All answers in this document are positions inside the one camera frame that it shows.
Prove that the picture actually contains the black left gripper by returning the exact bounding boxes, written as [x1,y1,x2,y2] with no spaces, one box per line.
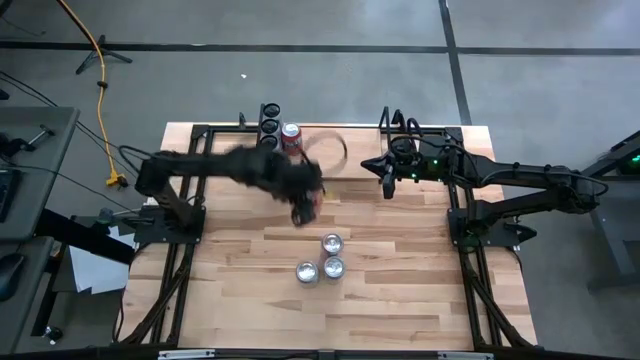
[259,149,326,227]

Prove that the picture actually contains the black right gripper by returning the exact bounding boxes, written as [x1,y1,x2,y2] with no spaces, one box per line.
[360,135,444,200]

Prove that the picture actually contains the silver Diet Coke can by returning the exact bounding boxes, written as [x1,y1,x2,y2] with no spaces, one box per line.
[292,192,324,229]
[322,255,347,281]
[295,260,320,287]

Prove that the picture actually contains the orange-red Fanta can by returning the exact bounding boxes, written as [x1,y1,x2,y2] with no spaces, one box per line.
[280,122,304,156]

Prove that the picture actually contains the black clamp with grey knob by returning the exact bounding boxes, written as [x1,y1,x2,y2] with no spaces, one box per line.
[97,207,157,230]

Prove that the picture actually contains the white paper sheets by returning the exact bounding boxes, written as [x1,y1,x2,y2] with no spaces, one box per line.
[68,225,137,296]

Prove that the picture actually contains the grey metal stand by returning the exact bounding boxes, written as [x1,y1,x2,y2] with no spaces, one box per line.
[572,128,640,291]

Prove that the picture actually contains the black desk leg beam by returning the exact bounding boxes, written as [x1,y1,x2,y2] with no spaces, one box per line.
[34,208,136,266]

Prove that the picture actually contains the black tripod stand base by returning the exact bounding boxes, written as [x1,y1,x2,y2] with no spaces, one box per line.
[74,33,134,76]

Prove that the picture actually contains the grey desk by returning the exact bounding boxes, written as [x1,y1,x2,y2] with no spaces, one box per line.
[0,236,56,354]
[0,105,81,242]

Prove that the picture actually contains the black caster wheel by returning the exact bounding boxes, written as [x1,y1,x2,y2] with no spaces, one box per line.
[43,324,65,345]

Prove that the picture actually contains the black keyboard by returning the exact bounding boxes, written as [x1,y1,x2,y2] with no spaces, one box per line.
[0,168,24,224]

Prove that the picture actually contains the black clamp tool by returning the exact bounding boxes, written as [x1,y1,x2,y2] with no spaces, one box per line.
[0,124,56,157]

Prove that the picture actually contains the black computer mouse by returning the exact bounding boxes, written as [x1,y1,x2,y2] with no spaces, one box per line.
[0,253,25,302]

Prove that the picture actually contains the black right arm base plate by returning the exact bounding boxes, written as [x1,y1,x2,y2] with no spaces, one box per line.
[447,207,522,248]

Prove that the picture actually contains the black aluminium table frame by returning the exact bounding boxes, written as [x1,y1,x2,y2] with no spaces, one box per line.
[113,122,539,351]

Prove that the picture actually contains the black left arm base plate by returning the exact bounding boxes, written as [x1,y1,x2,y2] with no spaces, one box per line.
[133,205,207,245]

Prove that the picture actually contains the silver metal bracket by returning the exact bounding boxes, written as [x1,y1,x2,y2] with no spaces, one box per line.
[157,349,216,360]
[437,351,495,360]

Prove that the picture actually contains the yellow power cord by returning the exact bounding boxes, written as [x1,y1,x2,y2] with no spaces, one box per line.
[56,0,129,189]

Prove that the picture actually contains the black floor cable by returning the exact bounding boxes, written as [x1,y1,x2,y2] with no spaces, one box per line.
[0,69,119,154]

